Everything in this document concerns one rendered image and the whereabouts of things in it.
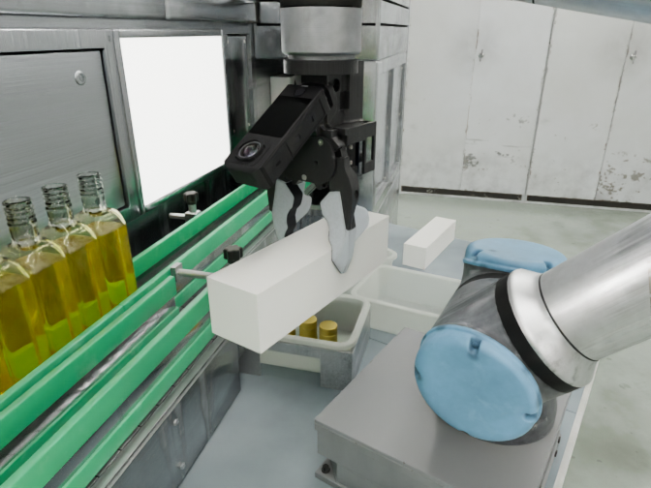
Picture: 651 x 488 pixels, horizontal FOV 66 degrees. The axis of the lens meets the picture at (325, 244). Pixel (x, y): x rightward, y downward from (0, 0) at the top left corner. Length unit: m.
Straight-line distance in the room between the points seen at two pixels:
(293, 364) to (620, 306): 0.58
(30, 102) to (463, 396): 0.69
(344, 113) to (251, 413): 0.52
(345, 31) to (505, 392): 0.34
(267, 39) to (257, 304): 1.23
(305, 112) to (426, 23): 3.81
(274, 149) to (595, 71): 3.98
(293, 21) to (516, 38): 3.81
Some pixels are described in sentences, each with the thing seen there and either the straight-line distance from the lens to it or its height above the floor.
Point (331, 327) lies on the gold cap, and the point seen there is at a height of 0.81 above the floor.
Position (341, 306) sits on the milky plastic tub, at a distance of 0.99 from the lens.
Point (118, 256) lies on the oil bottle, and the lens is 0.75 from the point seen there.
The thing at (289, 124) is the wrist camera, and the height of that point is 1.24.
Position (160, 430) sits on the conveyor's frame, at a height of 0.87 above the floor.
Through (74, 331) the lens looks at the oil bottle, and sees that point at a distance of 0.71.
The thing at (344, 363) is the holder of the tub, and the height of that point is 0.81.
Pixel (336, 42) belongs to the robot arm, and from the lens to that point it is 0.47.
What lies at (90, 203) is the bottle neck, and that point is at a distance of 0.73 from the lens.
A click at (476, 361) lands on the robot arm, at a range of 0.46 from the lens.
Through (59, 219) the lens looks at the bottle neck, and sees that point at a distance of 0.70.
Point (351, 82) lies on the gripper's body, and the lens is 0.52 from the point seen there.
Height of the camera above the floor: 1.32
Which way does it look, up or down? 23 degrees down
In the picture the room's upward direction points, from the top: straight up
